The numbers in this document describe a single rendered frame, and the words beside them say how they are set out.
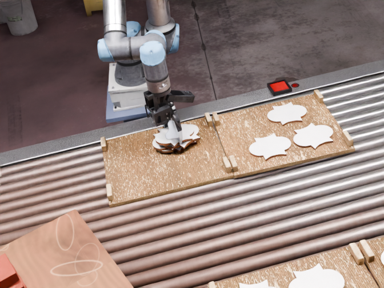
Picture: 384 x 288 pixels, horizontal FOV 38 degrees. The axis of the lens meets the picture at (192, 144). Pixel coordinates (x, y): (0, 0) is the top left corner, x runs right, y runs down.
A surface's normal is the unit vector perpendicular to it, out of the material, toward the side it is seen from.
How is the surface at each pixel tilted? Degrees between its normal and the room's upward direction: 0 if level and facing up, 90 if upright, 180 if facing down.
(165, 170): 0
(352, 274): 0
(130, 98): 90
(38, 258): 0
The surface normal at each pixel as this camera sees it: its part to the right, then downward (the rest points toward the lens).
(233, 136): -0.14, -0.78
